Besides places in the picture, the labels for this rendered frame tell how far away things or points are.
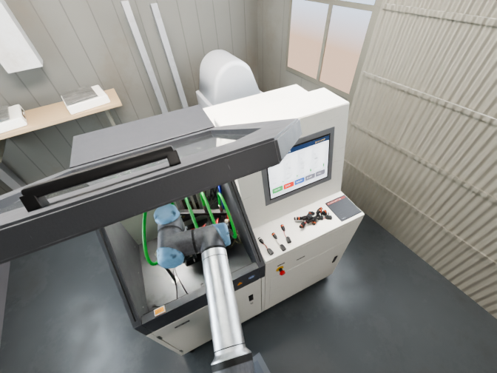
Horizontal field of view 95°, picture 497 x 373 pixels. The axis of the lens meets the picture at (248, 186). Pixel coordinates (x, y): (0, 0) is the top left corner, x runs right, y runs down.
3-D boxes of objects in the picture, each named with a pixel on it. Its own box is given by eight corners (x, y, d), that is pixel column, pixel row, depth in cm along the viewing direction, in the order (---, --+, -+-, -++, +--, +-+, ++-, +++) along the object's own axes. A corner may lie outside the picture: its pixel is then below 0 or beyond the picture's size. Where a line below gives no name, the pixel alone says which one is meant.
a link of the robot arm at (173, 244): (192, 251, 64) (190, 220, 72) (151, 261, 63) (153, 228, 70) (198, 263, 70) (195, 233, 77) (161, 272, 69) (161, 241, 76)
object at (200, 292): (153, 331, 119) (141, 324, 107) (151, 323, 122) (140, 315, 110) (259, 279, 135) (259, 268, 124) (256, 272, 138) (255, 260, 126)
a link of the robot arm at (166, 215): (151, 225, 69) (152, 203, 75) (163, 243, 77) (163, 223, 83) (177, 219, 70) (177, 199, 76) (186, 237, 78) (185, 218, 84)
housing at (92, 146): (168, 287, 212) (69, 167, 103) (163, 261, 230) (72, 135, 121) (296, 229, 249) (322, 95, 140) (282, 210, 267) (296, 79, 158)
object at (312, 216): (301, 233, 134) (302, 228, 130) (291, 220, 140) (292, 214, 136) (333, 219, 140) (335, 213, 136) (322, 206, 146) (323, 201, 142)
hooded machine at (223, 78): (245, 136, 373) (239, 41, 274) (267, 155, 337) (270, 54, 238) (206, 152, 350) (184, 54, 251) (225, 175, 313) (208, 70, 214)
